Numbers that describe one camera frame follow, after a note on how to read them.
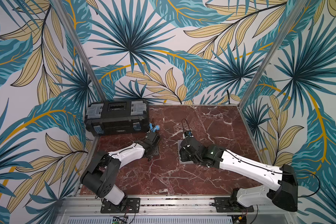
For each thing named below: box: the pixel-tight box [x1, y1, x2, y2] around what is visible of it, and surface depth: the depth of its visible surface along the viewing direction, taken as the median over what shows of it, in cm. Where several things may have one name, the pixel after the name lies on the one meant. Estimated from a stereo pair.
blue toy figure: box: [149, 122, 161, 133], surface depth 102 cm
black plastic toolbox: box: [84, 99, 150, 136], surface depth 93 cm
